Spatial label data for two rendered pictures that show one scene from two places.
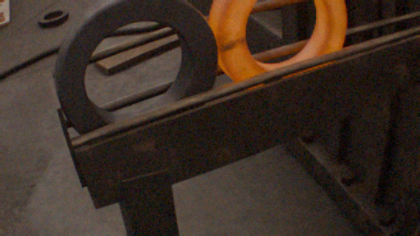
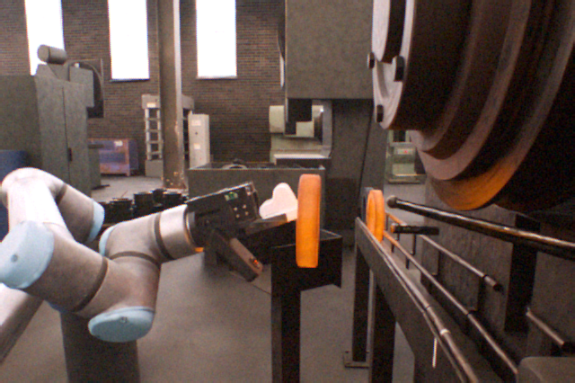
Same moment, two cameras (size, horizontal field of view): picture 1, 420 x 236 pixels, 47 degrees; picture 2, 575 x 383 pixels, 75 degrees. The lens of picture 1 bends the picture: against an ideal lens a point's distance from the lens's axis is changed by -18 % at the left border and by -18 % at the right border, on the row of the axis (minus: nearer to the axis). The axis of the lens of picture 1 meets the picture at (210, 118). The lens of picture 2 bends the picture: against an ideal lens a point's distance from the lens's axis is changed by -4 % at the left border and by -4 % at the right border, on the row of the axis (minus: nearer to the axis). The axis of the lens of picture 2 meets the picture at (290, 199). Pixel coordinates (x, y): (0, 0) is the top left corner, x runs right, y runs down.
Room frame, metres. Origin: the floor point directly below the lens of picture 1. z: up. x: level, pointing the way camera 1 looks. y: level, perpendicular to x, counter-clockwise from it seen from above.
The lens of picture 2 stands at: (0.92, -1.46, 0.96)
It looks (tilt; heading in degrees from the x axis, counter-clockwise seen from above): 9 degrees down; 115
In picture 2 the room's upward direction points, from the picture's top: straight up
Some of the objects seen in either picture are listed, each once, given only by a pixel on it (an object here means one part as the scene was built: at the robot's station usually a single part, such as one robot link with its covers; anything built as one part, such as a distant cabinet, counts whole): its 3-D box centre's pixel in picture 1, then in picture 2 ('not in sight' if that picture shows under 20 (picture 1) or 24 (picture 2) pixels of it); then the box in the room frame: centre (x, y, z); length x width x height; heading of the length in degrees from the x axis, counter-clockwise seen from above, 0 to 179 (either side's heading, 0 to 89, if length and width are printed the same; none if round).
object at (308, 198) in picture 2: not in sight; (309, 220); (0.67, -0.86, 0.82); 0.16 x 0.03 x 0.16; 110
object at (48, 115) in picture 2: not in sight; (47, 163); (-2.66, 0.80, 0.75); 0.70 x 0.48 x 1.50; 111
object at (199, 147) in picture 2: not in sight; (179, 136); (-6.01, 6.54, 1.03); 1.54 x 0.94 x 2.05; 21
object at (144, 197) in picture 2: not in sight; (153, 209); (-2.09, 1.55, 0.22); 1.20 x 0.81 x 0.44; 26
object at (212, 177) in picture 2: not in sight; (260, 205); (-0.69, 1.39, 0.39); 1.03 x 0.83 x 0.79; 25
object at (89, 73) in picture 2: not in sight; (70, 119); (-6.03, 3.48, 1.36); 1.37 x 1.16 x 2.71; 11
